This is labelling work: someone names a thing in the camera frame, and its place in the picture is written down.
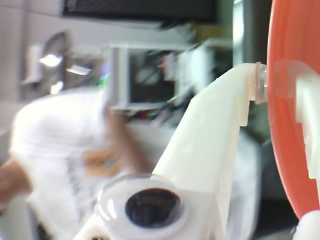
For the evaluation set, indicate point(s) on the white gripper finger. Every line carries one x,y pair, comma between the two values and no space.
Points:
311,112
205,150

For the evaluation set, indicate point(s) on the orange plate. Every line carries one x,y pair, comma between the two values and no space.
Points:
287,150

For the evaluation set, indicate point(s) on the plastic googly eye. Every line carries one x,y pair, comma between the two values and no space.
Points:
152,207

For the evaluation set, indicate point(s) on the person in white shirt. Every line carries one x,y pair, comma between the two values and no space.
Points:
50,137

